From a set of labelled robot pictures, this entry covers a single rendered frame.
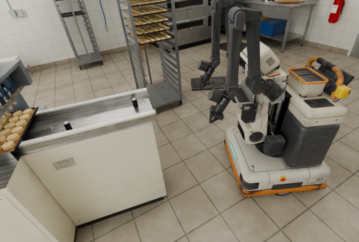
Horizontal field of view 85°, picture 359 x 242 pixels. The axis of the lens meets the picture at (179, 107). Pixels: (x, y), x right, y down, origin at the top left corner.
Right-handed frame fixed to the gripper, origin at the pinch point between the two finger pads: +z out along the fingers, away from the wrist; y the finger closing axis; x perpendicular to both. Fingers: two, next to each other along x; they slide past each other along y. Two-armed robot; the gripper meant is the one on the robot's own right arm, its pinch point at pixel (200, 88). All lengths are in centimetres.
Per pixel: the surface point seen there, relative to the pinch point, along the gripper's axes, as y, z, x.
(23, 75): 17, 24, -117
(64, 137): 57, 27, -77
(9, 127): 48, 39, -107
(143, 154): 49, 34, -32
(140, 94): 18.0, 11.3, -44.5
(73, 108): 29, 30, -82
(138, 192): 52, 72, -24
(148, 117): 46, 8, -37
